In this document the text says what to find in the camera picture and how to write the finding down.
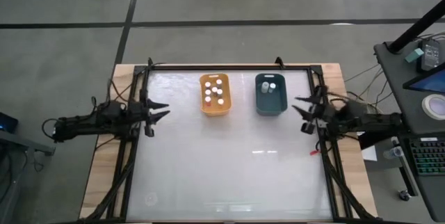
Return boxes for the teal plastic bin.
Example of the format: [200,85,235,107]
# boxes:
[254,72,289,117]

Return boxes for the clear plastic tube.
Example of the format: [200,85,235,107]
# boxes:
[383,146,406,161]

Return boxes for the black slanted pole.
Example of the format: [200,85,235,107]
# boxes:
[387,0,445,54]

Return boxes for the tablet with blue screen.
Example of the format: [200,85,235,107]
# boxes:
[403,64,445,95]

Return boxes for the black metal table frame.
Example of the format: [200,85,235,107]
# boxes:
[78,62,378,224]

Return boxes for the white tape roll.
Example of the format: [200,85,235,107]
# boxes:
[421,93,445,120]

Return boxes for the black desk support bar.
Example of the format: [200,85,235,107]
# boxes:
[357,135,387,150]

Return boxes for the white paper sheet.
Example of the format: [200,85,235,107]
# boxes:
[361,144,378,162]

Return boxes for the grey metal cart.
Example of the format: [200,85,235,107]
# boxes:
[0,129,56,224]

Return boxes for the orange plastic bin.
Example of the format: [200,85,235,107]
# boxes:
[199,72,233,117]

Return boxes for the backlit black keyboard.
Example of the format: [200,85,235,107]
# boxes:
[409,136,445,177]

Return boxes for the tangled floor cables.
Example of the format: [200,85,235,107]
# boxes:
[343,63,394,119]

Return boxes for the small teal box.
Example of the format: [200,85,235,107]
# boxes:
[404,47,425,64]

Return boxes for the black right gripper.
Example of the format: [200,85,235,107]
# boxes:
[291,84,331,136]

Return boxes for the black device with blue light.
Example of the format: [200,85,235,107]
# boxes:
[0,111,20,134]

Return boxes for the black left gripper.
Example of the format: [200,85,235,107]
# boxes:
[133,90,172,138]

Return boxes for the dark grey side desk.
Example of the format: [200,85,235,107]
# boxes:
[373,39,445,223]

